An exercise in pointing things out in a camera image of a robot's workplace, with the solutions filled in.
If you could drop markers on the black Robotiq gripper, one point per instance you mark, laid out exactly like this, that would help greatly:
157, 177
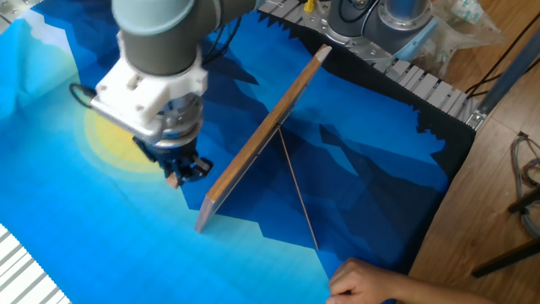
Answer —
173, 154

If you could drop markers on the small wooden cube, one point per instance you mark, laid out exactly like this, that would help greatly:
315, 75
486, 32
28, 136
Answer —
172, 181

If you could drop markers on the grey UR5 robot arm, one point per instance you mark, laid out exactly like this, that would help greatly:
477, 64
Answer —
160, 46

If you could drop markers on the person's right forearm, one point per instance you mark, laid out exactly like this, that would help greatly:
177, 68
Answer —
434, 293

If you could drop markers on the person's right hand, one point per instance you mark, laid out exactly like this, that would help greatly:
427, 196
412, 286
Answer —
363, 283

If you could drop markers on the blue landscape print cloth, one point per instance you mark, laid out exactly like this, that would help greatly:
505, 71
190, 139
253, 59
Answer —
105, 253

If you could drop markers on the yellow small item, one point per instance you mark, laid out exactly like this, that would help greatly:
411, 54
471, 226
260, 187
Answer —
309, 6

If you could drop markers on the clear plastic bag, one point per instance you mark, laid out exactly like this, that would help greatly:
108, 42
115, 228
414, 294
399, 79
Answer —
464, 29

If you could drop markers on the dark furniture leg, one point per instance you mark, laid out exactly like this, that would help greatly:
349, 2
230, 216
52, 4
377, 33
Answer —
506, 258
525, 200

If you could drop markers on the wooden picture frame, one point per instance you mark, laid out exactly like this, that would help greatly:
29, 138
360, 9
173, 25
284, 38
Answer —
253, 148

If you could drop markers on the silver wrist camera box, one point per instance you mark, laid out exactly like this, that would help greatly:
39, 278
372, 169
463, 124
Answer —
126, 126

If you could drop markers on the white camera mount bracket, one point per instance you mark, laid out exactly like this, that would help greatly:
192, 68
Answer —
143, 93

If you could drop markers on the aluminium frame post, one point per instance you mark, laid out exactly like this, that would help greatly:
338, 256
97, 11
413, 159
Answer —
510, 72

